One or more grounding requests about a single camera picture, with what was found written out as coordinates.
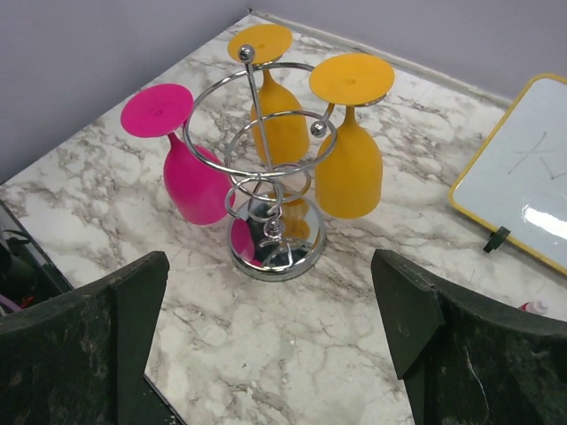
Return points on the pink wine glass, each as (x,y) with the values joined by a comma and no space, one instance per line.
(197,190)

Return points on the yellow wine glass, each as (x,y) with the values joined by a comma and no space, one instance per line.
(348,183)
(287,136)

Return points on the red whiteboard marker cap bottle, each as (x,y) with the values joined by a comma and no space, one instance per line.
(538,307)

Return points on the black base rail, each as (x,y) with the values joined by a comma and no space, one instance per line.
(28,275)

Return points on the chrome wine glass rack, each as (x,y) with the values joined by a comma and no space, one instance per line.
(259,243)

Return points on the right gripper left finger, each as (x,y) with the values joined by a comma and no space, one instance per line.
(80,357)

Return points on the yellow framed whiteboard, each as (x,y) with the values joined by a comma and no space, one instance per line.
(515,185)

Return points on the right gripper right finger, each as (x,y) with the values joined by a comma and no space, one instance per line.
(465,358)

